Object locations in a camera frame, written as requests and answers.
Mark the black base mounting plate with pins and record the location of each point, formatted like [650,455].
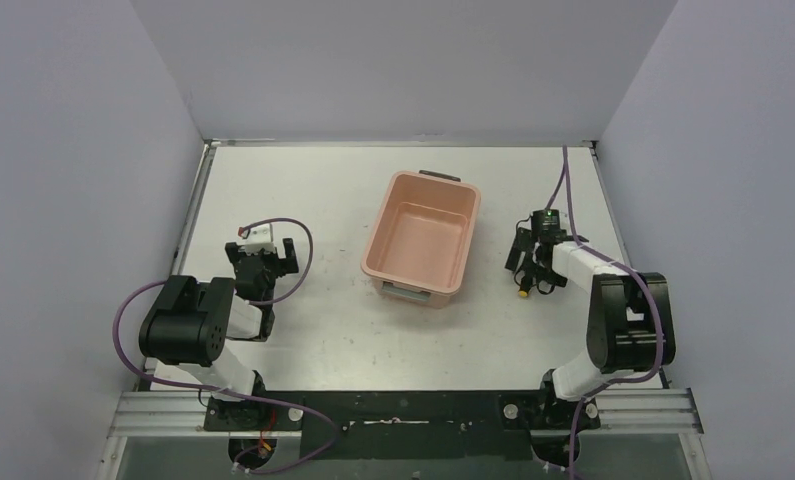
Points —
[397,425]

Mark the aluminium front rail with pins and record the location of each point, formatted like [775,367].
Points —
[159,414]

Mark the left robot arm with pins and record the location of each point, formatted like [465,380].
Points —
[190,321]

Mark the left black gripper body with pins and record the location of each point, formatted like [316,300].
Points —
[264,259]

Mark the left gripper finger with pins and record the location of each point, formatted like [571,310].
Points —
[289,263]
[232,250]

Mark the black yellow screwdriver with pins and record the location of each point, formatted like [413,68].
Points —
[524,289]

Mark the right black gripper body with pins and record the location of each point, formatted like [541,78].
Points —
[538,242]

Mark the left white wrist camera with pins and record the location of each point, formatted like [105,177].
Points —
[257,239]

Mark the pink plastic bin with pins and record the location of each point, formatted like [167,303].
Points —
[420,242]

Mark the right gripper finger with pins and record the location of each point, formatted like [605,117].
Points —
[520,247]
[545,280]

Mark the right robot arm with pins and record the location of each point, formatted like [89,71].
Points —
[629,332]

